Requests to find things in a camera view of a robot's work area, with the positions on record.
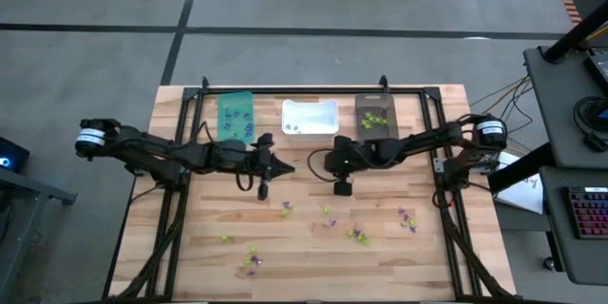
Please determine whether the dark laptop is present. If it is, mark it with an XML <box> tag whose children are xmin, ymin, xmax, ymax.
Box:
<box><xmin>582</xmin><ymin>47</ymin><xmax>608</xmax><ymax>97</ymax></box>

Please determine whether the white plastic bin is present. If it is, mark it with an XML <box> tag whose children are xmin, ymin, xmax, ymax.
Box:
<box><xmin>280</xmin><ymin>98</ymin><xmax>341</xmax><ymax>143</ymax></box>

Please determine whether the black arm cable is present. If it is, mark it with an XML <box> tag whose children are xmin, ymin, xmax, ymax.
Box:
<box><xmin>306</xmin><ymin>148</ymin><xmax>333</xmax><ymax>183</ymax></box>
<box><xmin>189</xmin><ymin>121</ymin><xmax>257</xmax><ymax>194</ymax></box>

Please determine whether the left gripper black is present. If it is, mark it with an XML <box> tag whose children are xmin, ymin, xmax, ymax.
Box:
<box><xmin>244</xmin><ymin>132</ymin><xmax>296</xmax><ymax>201</ymax></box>

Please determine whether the black diagonal beam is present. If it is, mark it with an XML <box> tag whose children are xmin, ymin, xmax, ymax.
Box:
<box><xmin>486</xmin><ymin>141</ymin><xmax>556</xmax><ymax>195</ymax></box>

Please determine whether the yellow floor cable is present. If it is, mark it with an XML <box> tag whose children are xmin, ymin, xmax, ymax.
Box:
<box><xmin>469</xmin><ymin>78</ymin><xmax>531</xmax><ymax>123</ymax></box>

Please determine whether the grey metal table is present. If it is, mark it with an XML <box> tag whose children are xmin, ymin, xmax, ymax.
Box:
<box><xmin>0</xmin><ymin>168</ymin><xmax>79</xmax><ymax>303</ymax></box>

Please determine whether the green translucent plastic bin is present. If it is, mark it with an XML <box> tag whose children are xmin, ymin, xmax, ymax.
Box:
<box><xmin>217</xmin><ymin>91</ymin><xmax>257</xmax><ymax>145</ymax></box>

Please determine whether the grey side desk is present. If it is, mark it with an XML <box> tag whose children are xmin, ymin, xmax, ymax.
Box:
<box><xmin>522</xmin><ymin>46</ymin><xmax>608</xmax><ymax>170</ymax></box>
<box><xmin>538</xmin><ymin>165</ymin><xmax>608</xmax><ymax>287</ymax></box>

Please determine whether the grey translucent plastic bin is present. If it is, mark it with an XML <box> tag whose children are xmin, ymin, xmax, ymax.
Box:
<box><xmin>353</xmin><ymin>92</ymin><xmax>401</xmax><ymax>143</ymax></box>

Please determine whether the black floor cable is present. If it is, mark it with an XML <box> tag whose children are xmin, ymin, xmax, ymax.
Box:
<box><xmin>469</xmin><ymin>75</ymin><xmax>536</xmax><ymax>137</ymax></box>

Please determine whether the black round coiled device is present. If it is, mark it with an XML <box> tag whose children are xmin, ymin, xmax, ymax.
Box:
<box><xmin>572</xmin><ymin>95</ymin><xmax>608</xmax><ymax>135</ymax></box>

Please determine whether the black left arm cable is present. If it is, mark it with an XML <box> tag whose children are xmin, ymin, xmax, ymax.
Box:
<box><xmin>189</xmin><ymin>121</ymin><xmax>257</xmax><ymax>194</ymax></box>

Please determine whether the black device with blue light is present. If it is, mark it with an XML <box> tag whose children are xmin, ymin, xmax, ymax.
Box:
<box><xmin>0</xmin><ymin>136</ymin><xmax>31</xmax><ymax>176</ymax></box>

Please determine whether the black aluminium table frame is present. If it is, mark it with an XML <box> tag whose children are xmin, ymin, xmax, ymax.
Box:
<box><xmin>102</xmin><ymin>74</ymin><xmax>520</xmax><ymax>304</ymax></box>

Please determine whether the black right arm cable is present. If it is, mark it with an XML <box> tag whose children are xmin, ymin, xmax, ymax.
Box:
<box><xmin>306</xmin><ymin>148</ymin><xmax>333</xmax><ymax>183</ymax></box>

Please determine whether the blue backlit keyboard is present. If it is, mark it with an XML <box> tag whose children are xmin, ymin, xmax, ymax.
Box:
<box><xmin>563</xmin><ymin>185</ymin><xmax>608</xmax><ymax>241</ymax></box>

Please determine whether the white paper sheet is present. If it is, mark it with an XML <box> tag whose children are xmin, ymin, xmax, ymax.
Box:
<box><xmin>493</xmin><ymin>150</ymin><xmax>545</xmax><ymax>215</ymax></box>

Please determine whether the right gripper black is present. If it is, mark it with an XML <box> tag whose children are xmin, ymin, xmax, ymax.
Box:
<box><xmin>324</xmin><ymin>135</ymin><xmax>371</xmax><ymax>198</ymax></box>

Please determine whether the black diagonal pole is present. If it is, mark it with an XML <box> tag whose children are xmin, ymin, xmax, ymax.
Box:
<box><xmin>542</xmin><ymin>0</ymin><xmax>608</xmax><ymax>65</ymax></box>

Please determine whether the black power adapter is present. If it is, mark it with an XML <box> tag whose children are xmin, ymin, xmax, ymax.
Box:
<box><xmin>582</xmin><ymin>132</ymin><xmax>608</xmax><ymax>154</ymax></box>

